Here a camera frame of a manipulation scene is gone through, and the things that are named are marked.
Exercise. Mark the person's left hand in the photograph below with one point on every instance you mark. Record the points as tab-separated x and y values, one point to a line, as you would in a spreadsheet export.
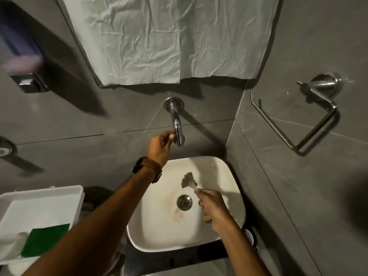
157	148

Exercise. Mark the person's right hand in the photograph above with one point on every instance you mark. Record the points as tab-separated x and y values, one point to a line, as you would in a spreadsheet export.
212	206

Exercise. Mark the person's right fingers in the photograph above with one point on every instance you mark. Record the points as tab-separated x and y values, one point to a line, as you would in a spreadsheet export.
202	208

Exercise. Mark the person's left thumb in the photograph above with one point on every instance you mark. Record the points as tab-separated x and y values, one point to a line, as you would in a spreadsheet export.
169	142

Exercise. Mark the chrome wall faucet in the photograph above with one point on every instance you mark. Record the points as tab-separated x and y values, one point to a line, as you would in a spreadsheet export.
176	120

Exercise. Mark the white scrubbing brush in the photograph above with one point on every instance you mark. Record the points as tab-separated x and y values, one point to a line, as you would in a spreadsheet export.
189	181

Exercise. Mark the person's right forearm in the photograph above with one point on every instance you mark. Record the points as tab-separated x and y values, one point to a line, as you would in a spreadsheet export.
244	250

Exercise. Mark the person's left forearm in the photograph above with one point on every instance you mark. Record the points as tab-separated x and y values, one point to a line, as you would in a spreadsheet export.
89	227

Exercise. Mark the white ceramic sink basin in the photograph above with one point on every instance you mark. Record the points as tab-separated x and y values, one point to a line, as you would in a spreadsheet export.
184	204

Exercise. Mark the chrome sink drain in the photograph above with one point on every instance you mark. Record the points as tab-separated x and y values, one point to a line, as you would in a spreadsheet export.
184	202

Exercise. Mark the brown leather wristwatch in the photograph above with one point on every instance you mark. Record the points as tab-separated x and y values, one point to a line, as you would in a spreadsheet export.
148	168

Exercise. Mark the white round container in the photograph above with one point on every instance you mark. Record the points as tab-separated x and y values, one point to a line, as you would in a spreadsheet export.
249	237

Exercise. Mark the crumpled white paper sheet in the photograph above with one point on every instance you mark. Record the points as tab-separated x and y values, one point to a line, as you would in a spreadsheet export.
172	37

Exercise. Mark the chrome toilet paper holder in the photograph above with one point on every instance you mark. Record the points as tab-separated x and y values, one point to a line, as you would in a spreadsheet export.
310	112

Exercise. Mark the white plastic tray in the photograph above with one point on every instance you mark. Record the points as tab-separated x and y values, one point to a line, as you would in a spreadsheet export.
37	209

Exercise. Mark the green scouring pad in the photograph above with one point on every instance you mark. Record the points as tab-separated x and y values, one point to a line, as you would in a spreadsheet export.
44	240

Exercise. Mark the white cloth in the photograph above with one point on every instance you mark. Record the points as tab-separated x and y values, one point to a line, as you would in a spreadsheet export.
11	245

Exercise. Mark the chrome wall fixture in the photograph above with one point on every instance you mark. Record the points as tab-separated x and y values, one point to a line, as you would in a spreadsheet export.
5	147

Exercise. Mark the wall soap dispenser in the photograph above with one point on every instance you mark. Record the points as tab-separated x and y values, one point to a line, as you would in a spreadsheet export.
20	45

